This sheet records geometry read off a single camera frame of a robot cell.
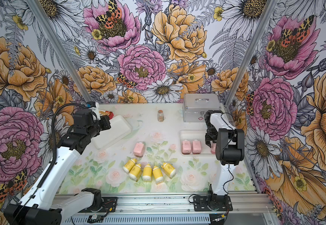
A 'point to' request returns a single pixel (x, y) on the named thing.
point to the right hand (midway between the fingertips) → (217, 147)
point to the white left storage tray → (120, 128)
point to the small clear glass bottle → (160, 116)
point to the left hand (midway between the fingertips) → (109, 122)
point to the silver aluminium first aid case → (195, 106)
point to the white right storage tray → (192, 135)
